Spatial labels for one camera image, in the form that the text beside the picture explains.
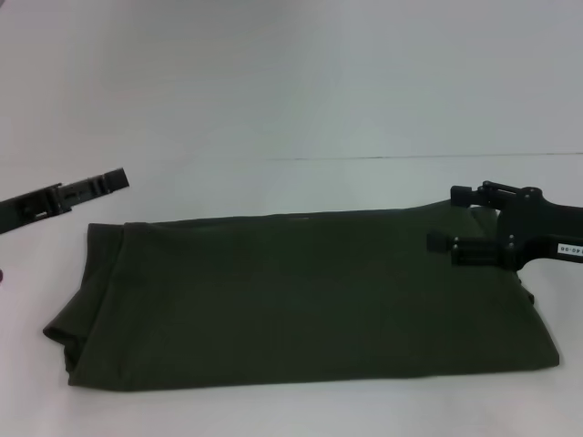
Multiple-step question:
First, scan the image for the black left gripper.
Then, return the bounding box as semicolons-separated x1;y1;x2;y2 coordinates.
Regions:
0;167;131;236

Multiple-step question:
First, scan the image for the dark green shirt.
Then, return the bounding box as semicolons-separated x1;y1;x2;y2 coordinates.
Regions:
41;204;562;397

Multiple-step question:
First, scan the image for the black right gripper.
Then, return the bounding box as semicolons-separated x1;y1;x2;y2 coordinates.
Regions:
425;180;583;273

